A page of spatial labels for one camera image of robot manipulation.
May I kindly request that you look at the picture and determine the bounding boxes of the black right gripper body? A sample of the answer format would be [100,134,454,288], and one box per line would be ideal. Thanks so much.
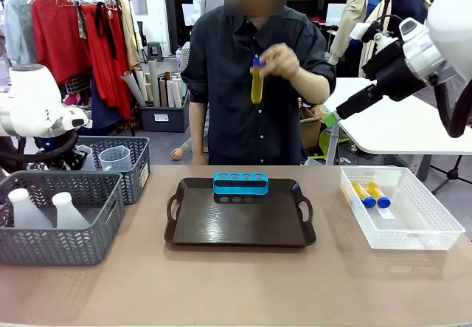
[362,39,425,103]

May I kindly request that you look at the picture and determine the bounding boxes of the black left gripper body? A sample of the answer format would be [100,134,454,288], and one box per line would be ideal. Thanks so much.
[47,145,88,171]

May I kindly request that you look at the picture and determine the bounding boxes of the white plastic conical flask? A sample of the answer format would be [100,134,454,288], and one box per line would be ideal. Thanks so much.
[7,187,54,230]
[51,191,91,230]

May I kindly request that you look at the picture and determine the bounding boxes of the yellow test tube blue cap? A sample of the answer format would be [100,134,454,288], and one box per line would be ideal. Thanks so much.
[250,58,267,106]
[367,182,392,209]
[352,182,378,208]

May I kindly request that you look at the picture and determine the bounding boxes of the person's right forearm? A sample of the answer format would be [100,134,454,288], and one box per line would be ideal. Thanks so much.
[189,100,209,166]

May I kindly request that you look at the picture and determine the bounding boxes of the person's left forearm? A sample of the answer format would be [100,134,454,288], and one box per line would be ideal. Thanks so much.
[294,64,331,106]

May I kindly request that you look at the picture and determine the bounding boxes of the person's left hand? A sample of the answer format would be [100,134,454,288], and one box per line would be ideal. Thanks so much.
[263,42,301,81]

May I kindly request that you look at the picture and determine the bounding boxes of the white work table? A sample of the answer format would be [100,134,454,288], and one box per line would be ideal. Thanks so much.
[323,77,472,166]

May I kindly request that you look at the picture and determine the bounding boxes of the green plastic chair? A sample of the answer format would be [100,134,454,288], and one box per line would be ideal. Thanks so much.
[318,128,350,157]

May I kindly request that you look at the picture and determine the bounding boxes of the cardboard box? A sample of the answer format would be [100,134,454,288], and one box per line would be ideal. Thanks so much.
[299,106,327,151]

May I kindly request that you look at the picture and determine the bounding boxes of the dark blue garment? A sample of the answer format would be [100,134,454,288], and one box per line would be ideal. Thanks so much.
[90,78,128,125]

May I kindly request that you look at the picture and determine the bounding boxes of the small grey plastic basket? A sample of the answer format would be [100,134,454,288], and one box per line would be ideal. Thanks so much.
[27,136,151,206]

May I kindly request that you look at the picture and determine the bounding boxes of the mannequin in beige coat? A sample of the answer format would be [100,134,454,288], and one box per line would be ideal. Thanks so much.
[329,0,386,79]

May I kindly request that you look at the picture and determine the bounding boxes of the mannequin in navy top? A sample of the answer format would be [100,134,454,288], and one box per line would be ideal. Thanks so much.
[391,0,430,37]

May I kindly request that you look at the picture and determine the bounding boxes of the long red dress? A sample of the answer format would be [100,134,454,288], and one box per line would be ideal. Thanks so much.
[80,4,134,120]

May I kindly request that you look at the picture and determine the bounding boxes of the large grey plastic basket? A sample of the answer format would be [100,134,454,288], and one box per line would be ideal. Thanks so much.
[0,170,125,266]

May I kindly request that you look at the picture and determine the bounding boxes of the grey paper roll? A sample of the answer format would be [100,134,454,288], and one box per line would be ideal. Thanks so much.
[120,69,148,108]
[147,59,162,108]

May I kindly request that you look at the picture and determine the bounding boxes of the dark grey storage bin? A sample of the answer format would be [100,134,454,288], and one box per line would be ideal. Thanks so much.
[139,89,191,134]

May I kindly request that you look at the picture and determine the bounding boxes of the child mannequin doll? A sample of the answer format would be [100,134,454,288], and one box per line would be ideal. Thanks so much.
[170,137,193,161]

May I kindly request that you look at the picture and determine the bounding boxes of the red blouse garment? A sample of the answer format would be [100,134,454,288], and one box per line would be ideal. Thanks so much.
[31,0,94,85]

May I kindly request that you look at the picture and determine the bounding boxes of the white paper roll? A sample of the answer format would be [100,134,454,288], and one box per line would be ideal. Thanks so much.
[166,77,184,109]

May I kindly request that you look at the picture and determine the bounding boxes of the person in dark shirt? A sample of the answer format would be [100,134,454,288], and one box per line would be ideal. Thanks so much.
[180,4,337,166]

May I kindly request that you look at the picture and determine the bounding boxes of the white plastic basket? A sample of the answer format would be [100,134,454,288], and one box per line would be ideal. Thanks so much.
[339,165,467,251]

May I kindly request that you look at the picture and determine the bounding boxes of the grey plastic stool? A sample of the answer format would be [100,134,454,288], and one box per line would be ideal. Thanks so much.
[146,41,164,63]

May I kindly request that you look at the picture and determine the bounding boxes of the beige hanging garment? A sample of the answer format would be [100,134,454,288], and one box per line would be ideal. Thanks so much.
[117,0,144,72]

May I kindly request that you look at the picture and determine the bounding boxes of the grey blue knit garment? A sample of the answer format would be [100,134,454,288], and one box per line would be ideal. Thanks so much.
[2,0,37,66]

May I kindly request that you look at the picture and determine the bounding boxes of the blue test tube rack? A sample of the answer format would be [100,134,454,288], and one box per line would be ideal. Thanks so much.
[212,172,270,205]

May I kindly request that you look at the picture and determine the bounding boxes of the dark brown serving tray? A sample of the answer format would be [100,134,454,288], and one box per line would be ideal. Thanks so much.
[164,177,317,248]

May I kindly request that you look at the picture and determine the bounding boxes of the bare white mannequin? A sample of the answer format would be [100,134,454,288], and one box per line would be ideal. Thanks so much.
[189,0,204,26]

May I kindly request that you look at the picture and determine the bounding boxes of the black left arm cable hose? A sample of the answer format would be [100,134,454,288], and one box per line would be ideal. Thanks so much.
[0,131,80,164]

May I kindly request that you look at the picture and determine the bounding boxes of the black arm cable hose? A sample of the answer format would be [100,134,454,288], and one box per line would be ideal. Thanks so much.
[0,131,80,164]
[433,78,472,139]

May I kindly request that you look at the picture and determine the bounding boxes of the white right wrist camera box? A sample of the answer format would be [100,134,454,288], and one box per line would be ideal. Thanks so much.
[350,22,370,41]

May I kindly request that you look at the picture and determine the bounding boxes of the white wire basket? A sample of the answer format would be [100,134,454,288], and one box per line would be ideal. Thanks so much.
[65,77,92,94]

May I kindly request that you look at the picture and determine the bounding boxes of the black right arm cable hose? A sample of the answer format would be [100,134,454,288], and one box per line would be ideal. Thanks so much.
[433,78,472,139]

